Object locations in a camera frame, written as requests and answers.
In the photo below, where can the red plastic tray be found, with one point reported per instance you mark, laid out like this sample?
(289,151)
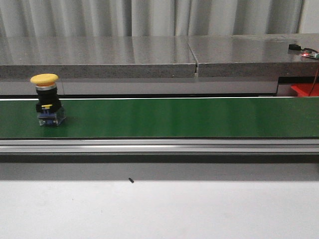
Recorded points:
(305,90)

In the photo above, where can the grey pleated curtain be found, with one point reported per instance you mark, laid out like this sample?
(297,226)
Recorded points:
(156,17)

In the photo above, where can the green conveyor belt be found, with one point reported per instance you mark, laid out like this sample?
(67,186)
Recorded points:
(168,118)

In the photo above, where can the grey stone slab left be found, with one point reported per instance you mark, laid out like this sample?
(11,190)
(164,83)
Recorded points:
(96,57)

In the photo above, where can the green circuit board with LED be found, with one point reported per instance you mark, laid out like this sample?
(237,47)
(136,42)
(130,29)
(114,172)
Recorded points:
(310,54)

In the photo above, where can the grey stone slab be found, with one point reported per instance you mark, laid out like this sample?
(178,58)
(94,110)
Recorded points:
(96,57)
(266,55)

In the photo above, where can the small black sensor module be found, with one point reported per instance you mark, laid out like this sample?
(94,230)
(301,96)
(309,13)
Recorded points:
(294,49)

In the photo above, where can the grey stone slab right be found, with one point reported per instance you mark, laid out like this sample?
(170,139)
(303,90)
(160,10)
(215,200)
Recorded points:
(266,55)

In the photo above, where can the aluminium conveyor frame rail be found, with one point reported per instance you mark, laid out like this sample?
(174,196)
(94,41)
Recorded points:
(161,146)

